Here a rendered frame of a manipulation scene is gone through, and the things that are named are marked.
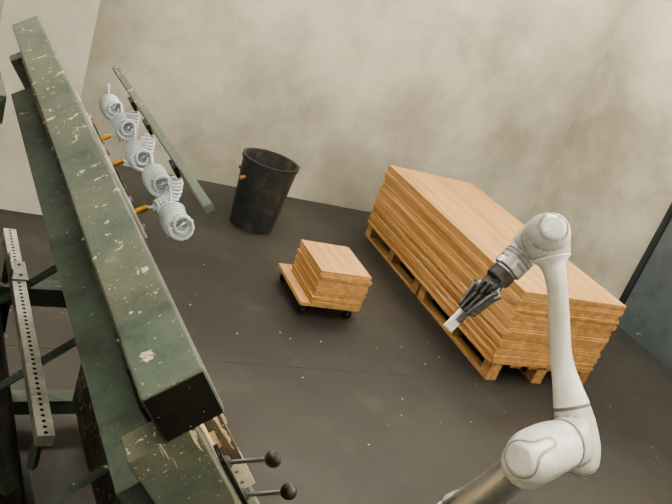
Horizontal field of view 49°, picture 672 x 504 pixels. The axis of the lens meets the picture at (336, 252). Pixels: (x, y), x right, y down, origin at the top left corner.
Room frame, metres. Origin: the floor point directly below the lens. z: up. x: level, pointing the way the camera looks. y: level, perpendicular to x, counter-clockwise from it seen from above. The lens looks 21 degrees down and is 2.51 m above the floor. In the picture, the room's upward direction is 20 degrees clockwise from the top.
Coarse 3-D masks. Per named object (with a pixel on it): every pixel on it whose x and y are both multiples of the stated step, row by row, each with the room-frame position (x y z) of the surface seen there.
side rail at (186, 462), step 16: (144, 432) 0.92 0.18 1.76; (192, 432) 0.91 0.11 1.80; (128, 448) 0.89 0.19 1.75; (144, 448) 0.89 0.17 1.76; (160, 448) 0.89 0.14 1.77; (176, 448) 0.90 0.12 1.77; (192, 448) 0.92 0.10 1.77; (208, 448) 0.96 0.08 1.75; (144, 464) 0.88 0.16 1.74; (160, 464) 0.89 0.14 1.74; (176, 464) 0.91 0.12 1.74; (192, 464) 0.92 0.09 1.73; (208, 464) 0.94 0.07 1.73; (144, 480) 0.88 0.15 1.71; (160, 480) 0.90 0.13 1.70; (176, 480) 0.91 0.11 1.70; (192, 480) 0.93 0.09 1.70; (208, 480) 0.94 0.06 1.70; (224, 480) 0.96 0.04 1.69; (160, 496) 0.90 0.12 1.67; (176, 496) 0.92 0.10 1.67; (192, 496) 0.93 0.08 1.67; (208, 496) 0.95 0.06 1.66; (224, 496) 0.96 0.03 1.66
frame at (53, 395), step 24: (0, 288) 2.67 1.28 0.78; (48, 288) 2.78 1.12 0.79; (0, 312) 2.64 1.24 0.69; (0, 336) 2.45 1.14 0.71; (0, 360) 2.30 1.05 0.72; (0, 408) 2.05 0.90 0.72; (24, 408) 2.78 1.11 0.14; (72, 408) 2.90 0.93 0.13; (0, 432) 1.94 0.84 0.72; (96, 432) 2.50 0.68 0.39; (96, 456) 2.44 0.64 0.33; (24, 480) 1.99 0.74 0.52; (96, 480) 2.38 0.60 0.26
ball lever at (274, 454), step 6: (270, 450) 1.28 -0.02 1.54; (276, 450) 1.28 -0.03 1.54; (228, 456) 1.28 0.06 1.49; (270, 456) 1.26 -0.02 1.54; (276, 456) 1.26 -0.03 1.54; (228, 462) 1.27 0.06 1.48; (234, 462) 1.27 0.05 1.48; (240, 462) 1.27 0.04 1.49; (246, 462) 1.27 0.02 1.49; (252, 462) 1.27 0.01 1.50; (270, 462) 1.26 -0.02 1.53; (276, 462) 1.26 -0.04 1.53
